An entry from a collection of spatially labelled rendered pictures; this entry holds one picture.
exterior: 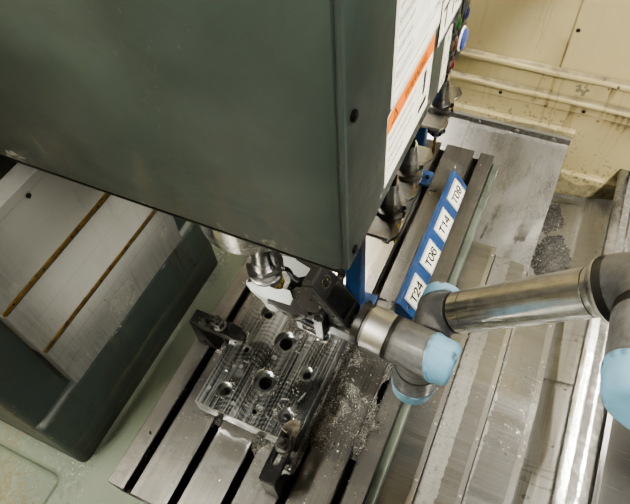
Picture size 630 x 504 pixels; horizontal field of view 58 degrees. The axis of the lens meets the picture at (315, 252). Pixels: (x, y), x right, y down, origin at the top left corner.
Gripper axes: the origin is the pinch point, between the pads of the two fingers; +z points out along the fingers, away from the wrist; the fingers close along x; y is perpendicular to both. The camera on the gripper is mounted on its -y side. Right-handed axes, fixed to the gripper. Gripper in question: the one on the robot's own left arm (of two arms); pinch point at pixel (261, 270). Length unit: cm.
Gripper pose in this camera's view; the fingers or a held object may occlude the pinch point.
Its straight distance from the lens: 98.1
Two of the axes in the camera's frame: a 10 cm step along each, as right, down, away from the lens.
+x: 5.0, -7.2, 4.8
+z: -8.7, -3.8, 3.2
